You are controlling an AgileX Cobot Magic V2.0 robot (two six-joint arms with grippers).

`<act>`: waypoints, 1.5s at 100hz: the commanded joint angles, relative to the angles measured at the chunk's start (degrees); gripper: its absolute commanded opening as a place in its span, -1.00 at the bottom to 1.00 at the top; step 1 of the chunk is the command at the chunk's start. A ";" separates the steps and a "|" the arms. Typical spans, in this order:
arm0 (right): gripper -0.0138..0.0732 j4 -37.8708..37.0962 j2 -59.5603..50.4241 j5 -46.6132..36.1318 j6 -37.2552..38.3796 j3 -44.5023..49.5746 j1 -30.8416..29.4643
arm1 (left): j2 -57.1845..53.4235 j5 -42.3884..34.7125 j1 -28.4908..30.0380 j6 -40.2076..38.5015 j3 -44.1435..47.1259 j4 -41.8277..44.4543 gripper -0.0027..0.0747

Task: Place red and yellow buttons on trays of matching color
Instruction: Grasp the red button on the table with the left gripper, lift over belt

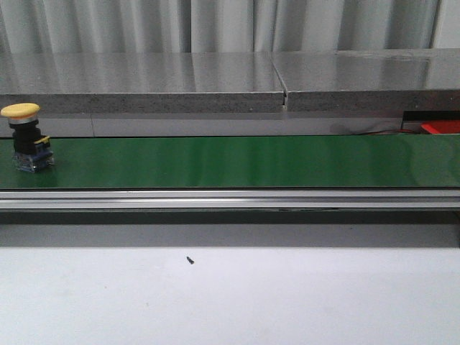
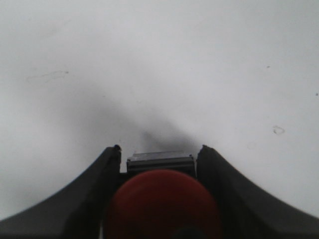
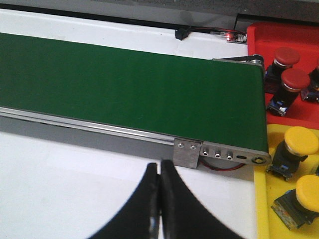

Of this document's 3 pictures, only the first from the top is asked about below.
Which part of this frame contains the grey stone slab left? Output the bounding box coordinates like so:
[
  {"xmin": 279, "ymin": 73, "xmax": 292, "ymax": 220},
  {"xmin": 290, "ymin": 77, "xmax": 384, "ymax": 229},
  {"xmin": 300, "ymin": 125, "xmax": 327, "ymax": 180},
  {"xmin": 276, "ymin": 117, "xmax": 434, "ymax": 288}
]
[{"xmin": 1, "ymin": 52, "xmax": 285, "ymax": 114}]

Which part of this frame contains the grey stone slab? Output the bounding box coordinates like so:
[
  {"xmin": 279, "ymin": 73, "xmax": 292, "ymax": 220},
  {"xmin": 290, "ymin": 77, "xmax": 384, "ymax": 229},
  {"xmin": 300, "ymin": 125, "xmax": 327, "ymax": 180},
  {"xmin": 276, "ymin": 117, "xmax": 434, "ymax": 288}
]
[
  {"xmin": 272, "ymin": 49, "xmax": 459, "ymax": 111},
  {"xmin": 1, "ymin": 52, "xmax": 285, "ymax": 114}
]

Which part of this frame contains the green conveyor belt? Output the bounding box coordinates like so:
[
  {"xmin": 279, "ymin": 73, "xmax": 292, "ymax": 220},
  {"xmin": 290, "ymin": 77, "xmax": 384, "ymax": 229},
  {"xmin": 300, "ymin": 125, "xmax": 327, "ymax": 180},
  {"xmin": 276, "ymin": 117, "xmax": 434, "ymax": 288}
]
[{"xmin": 1, "ymin": 134, "xmax": 459, "ymax": 189}]

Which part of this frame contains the grey rear conveyor panel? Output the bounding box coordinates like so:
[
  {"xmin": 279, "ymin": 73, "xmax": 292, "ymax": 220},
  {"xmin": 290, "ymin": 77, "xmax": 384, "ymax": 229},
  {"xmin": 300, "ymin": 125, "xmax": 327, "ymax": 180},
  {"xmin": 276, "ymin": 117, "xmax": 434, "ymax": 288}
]
[{"xmin": 0, "ymin": 111, "xmax": 403, "ymax": 139}]

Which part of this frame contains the grey stone slab right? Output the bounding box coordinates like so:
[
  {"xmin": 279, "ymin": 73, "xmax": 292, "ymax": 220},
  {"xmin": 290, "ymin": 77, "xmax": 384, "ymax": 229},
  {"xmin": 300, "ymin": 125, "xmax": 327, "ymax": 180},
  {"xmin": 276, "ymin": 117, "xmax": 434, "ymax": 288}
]
[{"xmin": 272, "ymin": 49, "xmax": 459, "ymax": 111}]

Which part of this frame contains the red plate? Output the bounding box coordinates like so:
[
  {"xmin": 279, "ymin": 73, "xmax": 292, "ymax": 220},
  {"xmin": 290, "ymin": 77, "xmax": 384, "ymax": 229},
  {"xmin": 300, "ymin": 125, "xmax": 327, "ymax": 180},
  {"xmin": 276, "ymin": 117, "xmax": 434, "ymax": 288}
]
[{"xmin": 420, "ymin": 120, "xmax": 460, "ymax": 134}]

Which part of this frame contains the grey pleated curtain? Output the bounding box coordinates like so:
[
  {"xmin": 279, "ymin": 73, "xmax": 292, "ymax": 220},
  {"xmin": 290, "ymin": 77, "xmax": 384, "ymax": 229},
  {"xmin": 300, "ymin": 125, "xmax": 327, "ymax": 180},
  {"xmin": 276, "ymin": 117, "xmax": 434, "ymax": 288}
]
[{"xmin": 1, "ymin": 1, "xmax": 440, "ymax": 53}]

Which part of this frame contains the red cable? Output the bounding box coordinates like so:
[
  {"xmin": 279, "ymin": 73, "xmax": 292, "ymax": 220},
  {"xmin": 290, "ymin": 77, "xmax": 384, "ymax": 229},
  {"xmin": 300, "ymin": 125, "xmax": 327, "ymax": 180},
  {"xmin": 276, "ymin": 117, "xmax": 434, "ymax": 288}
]
[{"xmin": 355, "ymin": 128, "xmax": 418, "ymax": 137}]

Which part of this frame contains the aluminium conveyor side rail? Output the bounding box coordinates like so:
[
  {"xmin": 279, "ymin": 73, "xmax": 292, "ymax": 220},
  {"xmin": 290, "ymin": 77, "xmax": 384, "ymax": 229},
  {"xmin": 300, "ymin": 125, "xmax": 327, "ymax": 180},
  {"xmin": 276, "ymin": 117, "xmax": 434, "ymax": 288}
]
[{"xmin": 1, "ymin": 188, "xmax": 459, "ymax": 211}]

